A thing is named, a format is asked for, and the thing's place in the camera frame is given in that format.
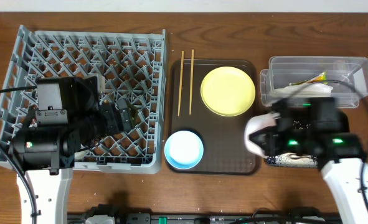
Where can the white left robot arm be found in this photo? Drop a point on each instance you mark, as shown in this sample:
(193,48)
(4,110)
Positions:
(48,140)

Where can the pink rice bowl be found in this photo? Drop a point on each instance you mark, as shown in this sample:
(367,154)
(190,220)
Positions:
(254,128)

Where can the clear plastic waste bin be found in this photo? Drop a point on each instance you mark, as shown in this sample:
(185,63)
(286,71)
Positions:
(287,74)

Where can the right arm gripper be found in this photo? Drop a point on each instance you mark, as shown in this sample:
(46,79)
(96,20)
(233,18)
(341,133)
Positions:
(274,145)

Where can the wooden chopstick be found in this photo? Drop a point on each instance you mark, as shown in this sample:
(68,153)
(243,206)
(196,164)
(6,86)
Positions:
(180,84)
(191,82)

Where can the yellow green wrapper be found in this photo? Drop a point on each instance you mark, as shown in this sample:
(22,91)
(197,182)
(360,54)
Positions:
(320,77)

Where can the white paper napkin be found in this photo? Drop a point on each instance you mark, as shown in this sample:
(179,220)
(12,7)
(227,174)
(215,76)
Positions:
(307,91)

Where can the grey plastic dish rack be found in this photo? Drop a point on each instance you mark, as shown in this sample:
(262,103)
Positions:
(129,66)

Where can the dark brown serving tray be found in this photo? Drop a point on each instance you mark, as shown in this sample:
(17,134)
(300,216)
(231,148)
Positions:
(222,137)

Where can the black waste tray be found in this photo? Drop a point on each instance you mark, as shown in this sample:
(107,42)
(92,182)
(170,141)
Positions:
(327,146)

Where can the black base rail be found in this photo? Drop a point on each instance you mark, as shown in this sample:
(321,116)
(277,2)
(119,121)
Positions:
(111,214)

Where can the light blue bowl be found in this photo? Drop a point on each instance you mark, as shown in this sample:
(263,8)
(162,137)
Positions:
(183,150)

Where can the yellow round plate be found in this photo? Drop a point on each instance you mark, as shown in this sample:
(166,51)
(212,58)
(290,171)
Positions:
(228,91)

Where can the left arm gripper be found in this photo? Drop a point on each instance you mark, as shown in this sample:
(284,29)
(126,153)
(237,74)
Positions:
(109,117)

